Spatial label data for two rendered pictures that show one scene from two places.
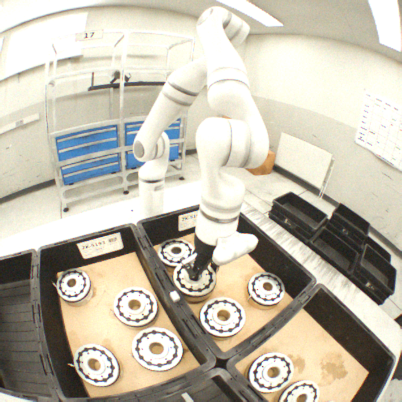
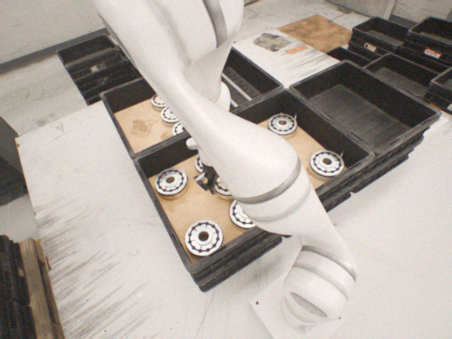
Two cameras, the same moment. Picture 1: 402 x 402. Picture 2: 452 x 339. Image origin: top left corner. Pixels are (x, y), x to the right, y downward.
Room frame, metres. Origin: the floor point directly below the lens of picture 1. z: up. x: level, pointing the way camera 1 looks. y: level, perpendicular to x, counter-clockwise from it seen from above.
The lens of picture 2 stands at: (0.70, 0.07, 1.53)
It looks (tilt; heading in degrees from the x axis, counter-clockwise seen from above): 52 degrees down; 190
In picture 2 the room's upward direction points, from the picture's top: 7 degrees counter-clockwise
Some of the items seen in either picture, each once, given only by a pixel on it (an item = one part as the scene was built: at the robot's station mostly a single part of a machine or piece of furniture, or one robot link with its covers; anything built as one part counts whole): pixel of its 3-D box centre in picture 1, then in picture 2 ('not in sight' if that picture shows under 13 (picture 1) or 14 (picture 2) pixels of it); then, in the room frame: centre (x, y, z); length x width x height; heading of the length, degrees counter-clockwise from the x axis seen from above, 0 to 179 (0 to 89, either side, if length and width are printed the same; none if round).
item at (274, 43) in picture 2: not in sight; (270, 40); (-0.91, 0.16, 0.71); 0.22 x 0.19 x 0.01; 39
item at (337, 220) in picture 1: (342, 237); not in sight; (1.02, -1.32, 0.37); 0.40 x 0.30 x 0.45; 39
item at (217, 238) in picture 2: not in sight; (204, 237); (0.42, -0.06, 0.86); 0.10 x 0.10 x 0.01
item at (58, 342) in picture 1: (104, 313); (287, 149); (0.12, 0.18, 0.87); 0.40 x 0.30 x 0.11; 36
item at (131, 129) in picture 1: (153, 142); not in sight; (2.16, 0.64, 0.60); 0.72 x 0.03 x 0.56; 129
